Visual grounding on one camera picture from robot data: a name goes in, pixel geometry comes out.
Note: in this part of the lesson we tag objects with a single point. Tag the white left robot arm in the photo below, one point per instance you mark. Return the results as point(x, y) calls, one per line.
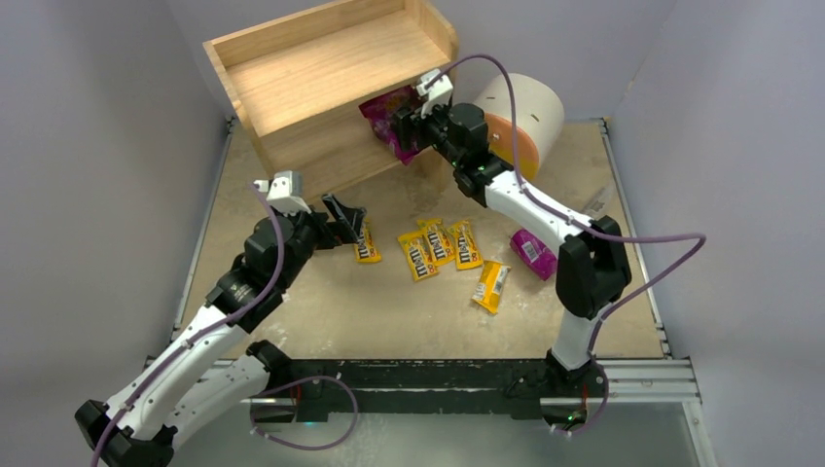
point(145, 423)

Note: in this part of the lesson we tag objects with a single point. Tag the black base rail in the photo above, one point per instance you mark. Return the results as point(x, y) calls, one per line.
point(523, 389)

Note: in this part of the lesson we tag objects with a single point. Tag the yellow M&M bag face down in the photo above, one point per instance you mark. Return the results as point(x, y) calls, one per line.
point(490, 285)

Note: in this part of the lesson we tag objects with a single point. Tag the wooden shelf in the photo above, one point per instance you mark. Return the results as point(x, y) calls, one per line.
point(296, 83)

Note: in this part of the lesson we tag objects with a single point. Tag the purple candy bag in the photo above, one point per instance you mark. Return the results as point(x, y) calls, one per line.
point(390, 118)
point(538, 257)

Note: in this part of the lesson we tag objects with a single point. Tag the clear plastic packet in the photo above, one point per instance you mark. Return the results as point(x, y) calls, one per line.
point(599, 202)

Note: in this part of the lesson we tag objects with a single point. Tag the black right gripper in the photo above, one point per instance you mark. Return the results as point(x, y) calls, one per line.
point(409, 126)

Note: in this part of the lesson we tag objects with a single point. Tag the yellow m&m bag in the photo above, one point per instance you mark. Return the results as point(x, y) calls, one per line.
point(467, 253)
point(365, 248)
point(417, 255)
point(439, 240)

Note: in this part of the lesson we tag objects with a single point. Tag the round pastel drawer cabinet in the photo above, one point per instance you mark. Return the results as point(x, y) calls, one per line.
point(533, 125)

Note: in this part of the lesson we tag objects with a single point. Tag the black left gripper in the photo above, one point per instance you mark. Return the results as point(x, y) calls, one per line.
point(325, 228)

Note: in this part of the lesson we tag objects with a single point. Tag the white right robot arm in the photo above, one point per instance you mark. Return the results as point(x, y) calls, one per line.
point(592, 266)

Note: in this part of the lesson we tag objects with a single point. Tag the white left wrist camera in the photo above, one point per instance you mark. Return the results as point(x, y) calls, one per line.
point(284, 192)

